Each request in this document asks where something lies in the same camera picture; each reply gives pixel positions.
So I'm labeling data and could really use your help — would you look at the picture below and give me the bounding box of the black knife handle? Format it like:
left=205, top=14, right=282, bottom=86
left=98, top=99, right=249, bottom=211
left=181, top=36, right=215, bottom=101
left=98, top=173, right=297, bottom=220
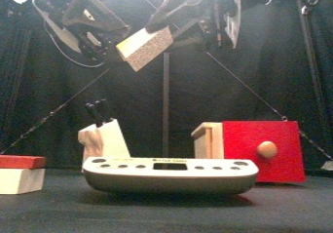
left=94, top=98, right=113, bottom=123
left=83, top=102, right=101, bottom=128

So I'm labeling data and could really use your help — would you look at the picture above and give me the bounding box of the red tuna sushi toy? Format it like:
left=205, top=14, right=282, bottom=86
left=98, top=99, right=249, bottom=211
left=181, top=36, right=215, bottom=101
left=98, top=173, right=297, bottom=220
left=0, top=154, right=46, bottom=196

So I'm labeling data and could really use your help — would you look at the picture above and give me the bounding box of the rectangular sponge block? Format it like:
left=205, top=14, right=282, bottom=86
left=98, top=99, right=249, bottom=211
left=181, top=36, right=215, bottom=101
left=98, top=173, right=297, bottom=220
left=114, top=25, right=175, bottom=73

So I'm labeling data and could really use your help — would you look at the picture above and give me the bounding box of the white toy kitchen scale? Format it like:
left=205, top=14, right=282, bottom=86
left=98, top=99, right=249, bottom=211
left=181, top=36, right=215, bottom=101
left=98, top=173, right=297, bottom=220
left=82, top=156, right=259, bottom=196

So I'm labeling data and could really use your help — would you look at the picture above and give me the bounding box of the red door with wooden knob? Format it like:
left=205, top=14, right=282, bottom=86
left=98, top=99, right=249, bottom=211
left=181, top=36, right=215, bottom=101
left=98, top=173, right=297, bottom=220
left=221, top=120, right=306, bottom=184

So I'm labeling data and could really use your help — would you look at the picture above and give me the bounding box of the white wooden knife block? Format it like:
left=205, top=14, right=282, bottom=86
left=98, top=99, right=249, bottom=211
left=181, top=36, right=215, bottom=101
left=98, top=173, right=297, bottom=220
left=77, top=118, right=131, bottom=173

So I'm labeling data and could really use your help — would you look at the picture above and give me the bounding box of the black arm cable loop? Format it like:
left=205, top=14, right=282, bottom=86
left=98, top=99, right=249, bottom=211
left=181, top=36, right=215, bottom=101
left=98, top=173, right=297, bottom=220
left=42, top=20, right=107, bottom=69

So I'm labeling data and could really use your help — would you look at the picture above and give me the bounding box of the vertical metal frame pole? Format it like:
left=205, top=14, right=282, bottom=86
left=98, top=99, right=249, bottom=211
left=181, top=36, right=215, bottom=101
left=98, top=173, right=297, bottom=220
left=161, top=0, right=171, bottom=158

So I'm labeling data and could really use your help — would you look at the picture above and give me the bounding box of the light wooden cabinet box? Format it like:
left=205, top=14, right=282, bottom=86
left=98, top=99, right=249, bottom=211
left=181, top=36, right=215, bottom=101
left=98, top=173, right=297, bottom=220
left=190, top=122, right=225, bottom=160

